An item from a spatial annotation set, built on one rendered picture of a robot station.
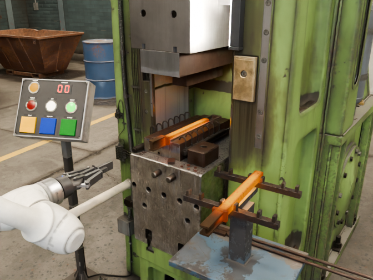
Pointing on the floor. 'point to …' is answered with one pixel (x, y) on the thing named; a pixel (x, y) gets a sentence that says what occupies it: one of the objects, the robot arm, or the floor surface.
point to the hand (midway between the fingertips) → (104, 167)
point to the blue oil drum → (100, 66)
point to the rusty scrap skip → (37, 51)
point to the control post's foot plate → (85, 275)
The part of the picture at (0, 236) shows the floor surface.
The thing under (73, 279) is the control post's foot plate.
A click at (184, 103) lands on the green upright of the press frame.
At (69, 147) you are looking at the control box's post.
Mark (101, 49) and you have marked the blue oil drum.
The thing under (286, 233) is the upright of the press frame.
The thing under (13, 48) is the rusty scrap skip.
